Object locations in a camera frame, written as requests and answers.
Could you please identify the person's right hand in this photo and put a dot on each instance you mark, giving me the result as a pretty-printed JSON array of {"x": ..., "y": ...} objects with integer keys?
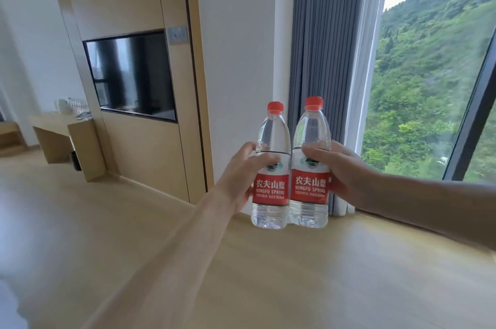
[{"x": 352, "y": 179}]

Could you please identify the person's left hand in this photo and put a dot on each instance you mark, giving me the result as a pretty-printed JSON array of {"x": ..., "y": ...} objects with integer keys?
[{"x": 236, "y": 181}]

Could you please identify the person's left forearm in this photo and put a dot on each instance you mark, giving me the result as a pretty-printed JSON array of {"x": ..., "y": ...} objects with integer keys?
[{"x": 166, "y": 263}]

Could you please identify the person's right forearm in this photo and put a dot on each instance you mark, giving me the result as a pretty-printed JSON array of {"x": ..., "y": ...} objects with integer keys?
[{"x": 434, "y": 204}]

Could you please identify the white sheer curtain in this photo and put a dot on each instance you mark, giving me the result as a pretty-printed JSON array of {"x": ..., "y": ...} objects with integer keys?
[{"x": 364, "y": 69}]

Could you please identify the large glass window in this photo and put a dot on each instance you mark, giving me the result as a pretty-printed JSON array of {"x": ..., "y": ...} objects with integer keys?
[{"x": 426, "y": 88}]

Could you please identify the blue-grey curtain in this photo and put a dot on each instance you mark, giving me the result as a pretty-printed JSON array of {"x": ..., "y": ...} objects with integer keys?
[{"x": 325, "y": 50}]

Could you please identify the black television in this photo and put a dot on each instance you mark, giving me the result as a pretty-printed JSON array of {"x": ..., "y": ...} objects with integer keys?
[{"x": 131, "y": 73}]

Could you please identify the black trash bin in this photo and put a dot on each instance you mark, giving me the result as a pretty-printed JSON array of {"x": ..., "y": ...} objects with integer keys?
[{"x": 76, "y": 161}]

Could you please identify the wooden table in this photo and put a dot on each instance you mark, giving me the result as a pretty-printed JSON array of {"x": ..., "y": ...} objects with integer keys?
[{"x": 77, "y": 135}]

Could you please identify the white electric kettle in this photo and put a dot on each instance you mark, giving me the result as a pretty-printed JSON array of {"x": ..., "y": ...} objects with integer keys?
[{"x": 62, "y": 106}]

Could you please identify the white wall socket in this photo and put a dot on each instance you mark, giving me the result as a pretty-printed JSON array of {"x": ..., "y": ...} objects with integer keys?
[{"x": 177, "y": 35}]

